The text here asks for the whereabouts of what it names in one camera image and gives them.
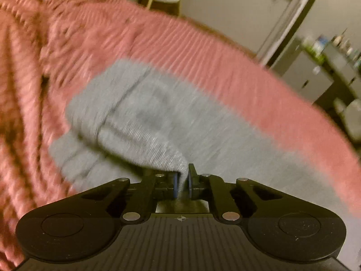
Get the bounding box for grey drawer cabinet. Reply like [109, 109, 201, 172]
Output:
[271, 38, 333, 103]

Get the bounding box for white fluffy chair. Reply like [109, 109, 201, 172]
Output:
[333, 98, 361, 144]

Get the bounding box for grey sweatpants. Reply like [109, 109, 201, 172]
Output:
[50, 60, 354, 219]

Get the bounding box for pink ribbed blanket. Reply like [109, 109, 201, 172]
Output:
[1, 0, 360, 270]

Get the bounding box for black vanity desk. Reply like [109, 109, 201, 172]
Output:
[322, 42, 360, 98]

